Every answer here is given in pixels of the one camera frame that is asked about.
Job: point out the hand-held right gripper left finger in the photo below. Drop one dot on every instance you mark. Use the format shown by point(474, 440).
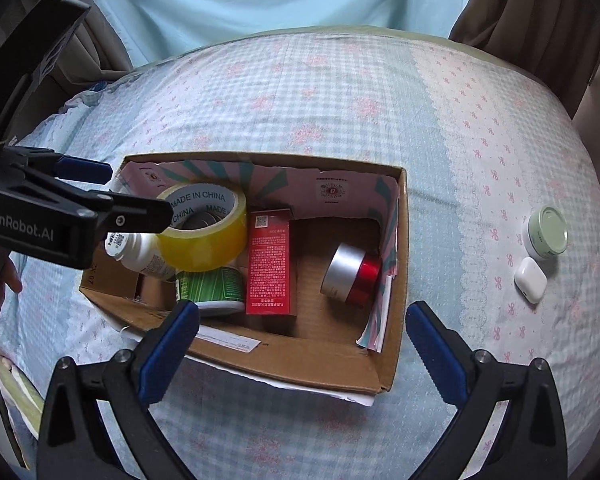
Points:
point(170, 350)

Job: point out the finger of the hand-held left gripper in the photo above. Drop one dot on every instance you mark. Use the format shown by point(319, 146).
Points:
point(135, 215)
point(85, 169)

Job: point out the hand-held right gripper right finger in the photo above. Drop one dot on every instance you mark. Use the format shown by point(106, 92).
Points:
point(437, 355)

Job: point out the white pill bottle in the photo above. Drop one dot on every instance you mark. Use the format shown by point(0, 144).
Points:
point(140, 256)

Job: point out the green striped can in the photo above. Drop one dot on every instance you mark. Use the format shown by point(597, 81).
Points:
point(210, 287)

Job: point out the yellow tape roll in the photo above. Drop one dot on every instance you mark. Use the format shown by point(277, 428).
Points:
point(205, 255)

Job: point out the paper-wrapped cardboard box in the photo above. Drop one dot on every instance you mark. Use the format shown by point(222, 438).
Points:
point(320, 355)

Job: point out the red jar silver lid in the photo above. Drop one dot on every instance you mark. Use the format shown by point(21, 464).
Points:
point(342, 270)

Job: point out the red rectangular carton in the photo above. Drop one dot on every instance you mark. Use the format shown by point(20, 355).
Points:
point(270, 270)

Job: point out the crumpled light blue blanket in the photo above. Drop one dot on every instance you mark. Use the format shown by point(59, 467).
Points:
point(80, 110)

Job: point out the white earbud case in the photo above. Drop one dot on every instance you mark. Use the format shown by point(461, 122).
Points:
point(530, 280)

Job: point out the brown curtain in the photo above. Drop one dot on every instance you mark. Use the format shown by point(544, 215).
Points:
point(525, 20)
point(105, 45)

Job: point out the pale stacked bedding layers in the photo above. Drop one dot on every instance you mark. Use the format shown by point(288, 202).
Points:
point(20, 390)

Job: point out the pale green round jar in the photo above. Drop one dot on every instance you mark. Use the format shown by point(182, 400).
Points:
point(545, 230)

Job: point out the checked floral bedsheet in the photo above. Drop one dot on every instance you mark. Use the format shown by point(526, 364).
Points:
point(355, 100)

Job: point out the light blue hanging cloth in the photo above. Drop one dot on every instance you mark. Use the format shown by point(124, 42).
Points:
point(280, 0)

